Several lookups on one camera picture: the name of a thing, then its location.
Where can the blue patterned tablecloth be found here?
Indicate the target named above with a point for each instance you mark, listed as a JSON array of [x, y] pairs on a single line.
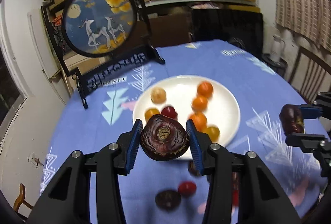
[[260, 92]]

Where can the yellow-orange tangerine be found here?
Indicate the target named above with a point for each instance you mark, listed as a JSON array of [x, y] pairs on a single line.
[[151, 112]]

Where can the dark brown passion fruit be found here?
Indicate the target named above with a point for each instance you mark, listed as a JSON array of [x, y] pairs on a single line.
[[192, 169]]

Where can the dark purple passion fruit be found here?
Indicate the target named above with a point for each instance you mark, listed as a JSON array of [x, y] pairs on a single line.
[[168, 200], [291, 119]]

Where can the small red plum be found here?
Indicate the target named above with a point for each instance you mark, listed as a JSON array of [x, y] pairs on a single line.
[[187, 188]]

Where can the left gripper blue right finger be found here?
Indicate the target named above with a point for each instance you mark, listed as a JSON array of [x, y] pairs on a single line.
[[196, 151]]

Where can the wooden chair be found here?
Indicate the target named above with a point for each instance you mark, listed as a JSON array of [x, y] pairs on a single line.
[[308, 74]]

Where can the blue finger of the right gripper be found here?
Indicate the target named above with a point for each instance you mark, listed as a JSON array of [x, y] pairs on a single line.
[[310, 111], [305, 141]]

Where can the black cabinet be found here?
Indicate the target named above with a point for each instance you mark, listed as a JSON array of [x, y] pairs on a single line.
[[243, 29]]

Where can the striped curtain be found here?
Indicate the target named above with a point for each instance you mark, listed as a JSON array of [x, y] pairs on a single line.
[[309, 18]]

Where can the tan round fruit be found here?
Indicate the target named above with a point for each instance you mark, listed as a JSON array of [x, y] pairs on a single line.
[[158, 95]]

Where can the dark wrinkled passion fruit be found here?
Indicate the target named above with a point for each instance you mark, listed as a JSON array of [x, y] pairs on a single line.
[[163, 138]]

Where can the round deer art screen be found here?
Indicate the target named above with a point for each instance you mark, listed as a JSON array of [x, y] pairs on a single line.
[[118, 30]]

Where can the window with white frame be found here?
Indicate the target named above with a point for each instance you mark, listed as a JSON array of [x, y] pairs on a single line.
[[13, 91]]

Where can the white round plate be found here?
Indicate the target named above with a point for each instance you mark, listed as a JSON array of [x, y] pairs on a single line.
[[223, 110]]

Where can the orange tangerine with stem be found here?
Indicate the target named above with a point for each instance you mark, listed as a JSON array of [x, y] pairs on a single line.
[[199, 120]]

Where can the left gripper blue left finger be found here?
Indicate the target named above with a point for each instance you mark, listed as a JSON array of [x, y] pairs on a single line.
[[133, 145]]

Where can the white thermos jug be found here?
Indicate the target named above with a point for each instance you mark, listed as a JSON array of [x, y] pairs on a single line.
[[277, 49]]

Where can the dark red plum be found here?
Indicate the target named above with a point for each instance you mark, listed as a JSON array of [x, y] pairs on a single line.
[[169, 111]]

